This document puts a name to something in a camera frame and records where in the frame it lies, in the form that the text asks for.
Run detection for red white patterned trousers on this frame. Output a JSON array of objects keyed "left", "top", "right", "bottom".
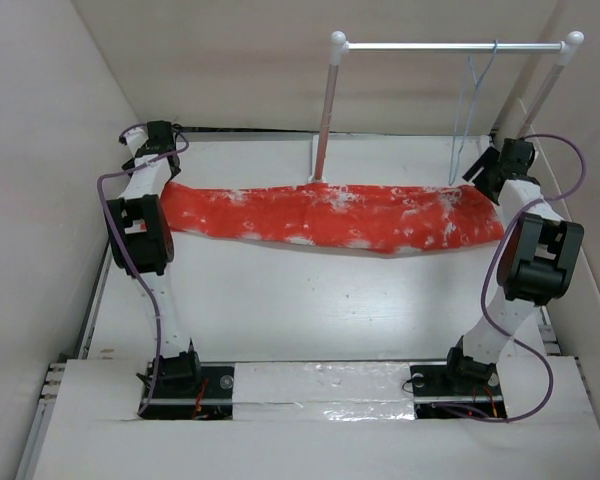
[{"left": 161, "top": 183, "right": 504, "bottom": 254}]

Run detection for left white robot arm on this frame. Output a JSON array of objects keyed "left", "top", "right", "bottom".
[{"left": 103, "top": 120, "right": 203, "bottom": 397}]

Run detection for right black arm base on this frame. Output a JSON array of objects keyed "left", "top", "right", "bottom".
[{"left": 401, "top": 341, "right": 508, "bottom": 419}]

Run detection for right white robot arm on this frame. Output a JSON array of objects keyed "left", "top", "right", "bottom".
[{"left": 442, "top": 137, "right": 584, "bottom": 394}]

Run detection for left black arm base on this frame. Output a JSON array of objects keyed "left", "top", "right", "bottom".
[{"left": 136, "top": 352, "right": 235, "bottom": 421}]

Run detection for silver foil tape strip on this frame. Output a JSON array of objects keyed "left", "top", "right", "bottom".
[{"left": 232, "top": 361, "right": 415, "bottom": 422}]

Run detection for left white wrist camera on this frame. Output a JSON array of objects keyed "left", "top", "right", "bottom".
[{"left": 118, "top": 124, "right": 148, "bottom": 157}]

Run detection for blue wire hanger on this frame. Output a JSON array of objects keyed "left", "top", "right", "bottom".
[{"left": 447, "top": 39, "right": 499, "bottom": 186}]

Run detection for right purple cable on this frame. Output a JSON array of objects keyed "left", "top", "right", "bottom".
[{"left": 480, "top": 132, "right": 589, "bottom": 424}]

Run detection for purple cable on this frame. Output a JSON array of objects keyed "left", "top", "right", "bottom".
[
  {"left": 480, "top": 132, "right": 589, "bottom": 424},
  {"left": 95, "top": 121, "right": 190, "bottom": 416}
]

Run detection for white clothes rack frame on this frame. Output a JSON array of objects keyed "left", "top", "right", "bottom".
[{"left": 309, "top": 31, "right": 585, "bottom": 182}]

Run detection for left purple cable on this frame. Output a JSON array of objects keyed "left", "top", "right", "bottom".
[{"left": 95, "top": 121, "right": 190, "bottom": 416}]

